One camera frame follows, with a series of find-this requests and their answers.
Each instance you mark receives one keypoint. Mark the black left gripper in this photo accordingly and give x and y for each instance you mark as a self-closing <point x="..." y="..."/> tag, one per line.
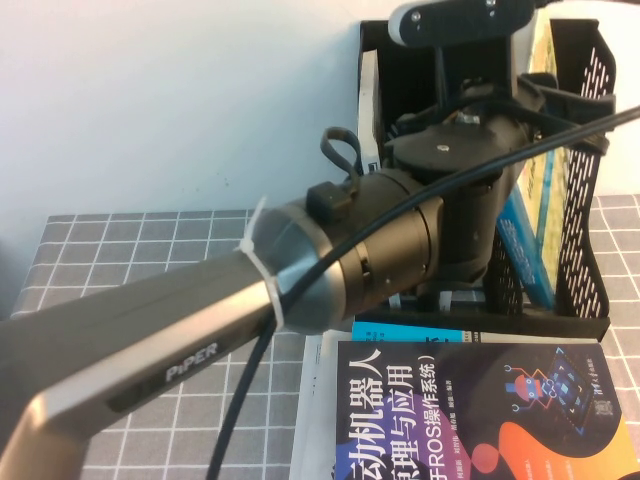
<point x="537" y="95"/>

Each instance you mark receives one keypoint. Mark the yellow mechanical devices book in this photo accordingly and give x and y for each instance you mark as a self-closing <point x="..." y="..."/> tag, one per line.
<point x="540" y="225"/>

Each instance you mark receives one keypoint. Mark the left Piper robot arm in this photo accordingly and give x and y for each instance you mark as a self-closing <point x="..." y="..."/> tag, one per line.
<point x="150" y="325"/>

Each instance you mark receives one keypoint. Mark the black plastic book stand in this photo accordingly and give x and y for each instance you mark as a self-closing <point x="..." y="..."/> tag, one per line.
<point x="585" y="225"/>

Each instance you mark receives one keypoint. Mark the thin white book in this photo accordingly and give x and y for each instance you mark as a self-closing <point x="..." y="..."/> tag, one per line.
<point x="369" y="110"/>

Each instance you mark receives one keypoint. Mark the cyan white book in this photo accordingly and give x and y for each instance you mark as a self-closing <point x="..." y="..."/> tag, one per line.
<point x="400" y="332"/>

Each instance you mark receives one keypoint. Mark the black robot ROS book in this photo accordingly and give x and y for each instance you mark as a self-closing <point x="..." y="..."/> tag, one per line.
<point x="450" y="410"/>

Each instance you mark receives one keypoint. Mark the white paperback book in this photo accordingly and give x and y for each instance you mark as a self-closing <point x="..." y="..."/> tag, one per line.
<point x="312" y="400"/>

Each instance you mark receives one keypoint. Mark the white zip tie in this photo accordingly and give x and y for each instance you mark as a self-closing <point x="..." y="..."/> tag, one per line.
<point x="260" y="260"/>

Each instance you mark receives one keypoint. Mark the grey checkered tablecloth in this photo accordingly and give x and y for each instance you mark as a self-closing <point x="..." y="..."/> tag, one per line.
<point x="125" y="240"/>

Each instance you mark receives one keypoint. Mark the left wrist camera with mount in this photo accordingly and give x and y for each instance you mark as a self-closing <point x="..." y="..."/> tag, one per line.
<point x="450" y="20"/>

